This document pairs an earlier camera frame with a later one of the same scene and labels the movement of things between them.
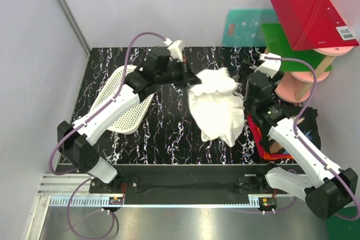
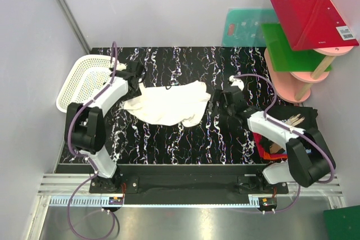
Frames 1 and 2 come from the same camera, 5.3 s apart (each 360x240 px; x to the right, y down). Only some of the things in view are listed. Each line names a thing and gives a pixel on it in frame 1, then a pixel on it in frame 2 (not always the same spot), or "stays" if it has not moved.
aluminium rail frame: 73,191 stays
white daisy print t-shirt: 216,106 → 178,104
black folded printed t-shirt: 307,125 stays
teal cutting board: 243,27 stays
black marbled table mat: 165,136 stays
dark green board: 341,229 stays
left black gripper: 184,72 → 135,81
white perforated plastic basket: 109,87 → 88,77
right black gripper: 244,81 → 220,105
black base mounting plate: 196,179 stays
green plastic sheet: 307,60 stays
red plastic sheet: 313,21 stays
